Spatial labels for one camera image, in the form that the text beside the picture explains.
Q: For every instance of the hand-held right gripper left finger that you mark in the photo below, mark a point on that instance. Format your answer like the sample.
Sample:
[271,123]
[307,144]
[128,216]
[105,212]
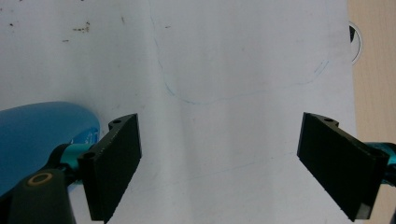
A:
[110,168]

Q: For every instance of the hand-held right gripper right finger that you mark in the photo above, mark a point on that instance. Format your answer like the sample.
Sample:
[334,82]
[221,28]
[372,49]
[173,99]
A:
[339,165]

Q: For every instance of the blue plastic bottle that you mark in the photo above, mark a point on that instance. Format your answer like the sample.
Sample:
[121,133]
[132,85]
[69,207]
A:
[40,140]

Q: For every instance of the white paper sheet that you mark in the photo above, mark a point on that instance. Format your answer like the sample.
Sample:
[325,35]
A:
[199,93]

